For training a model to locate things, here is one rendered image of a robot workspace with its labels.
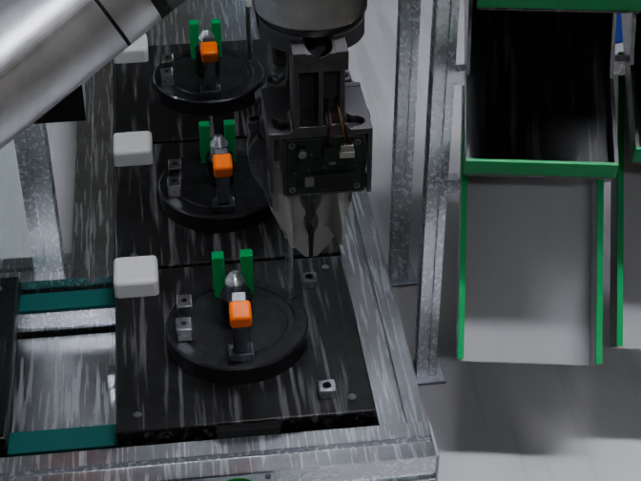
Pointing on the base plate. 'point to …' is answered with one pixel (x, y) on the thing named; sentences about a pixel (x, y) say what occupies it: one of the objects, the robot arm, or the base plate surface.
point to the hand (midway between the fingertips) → (309, 235)
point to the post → (40, 198)
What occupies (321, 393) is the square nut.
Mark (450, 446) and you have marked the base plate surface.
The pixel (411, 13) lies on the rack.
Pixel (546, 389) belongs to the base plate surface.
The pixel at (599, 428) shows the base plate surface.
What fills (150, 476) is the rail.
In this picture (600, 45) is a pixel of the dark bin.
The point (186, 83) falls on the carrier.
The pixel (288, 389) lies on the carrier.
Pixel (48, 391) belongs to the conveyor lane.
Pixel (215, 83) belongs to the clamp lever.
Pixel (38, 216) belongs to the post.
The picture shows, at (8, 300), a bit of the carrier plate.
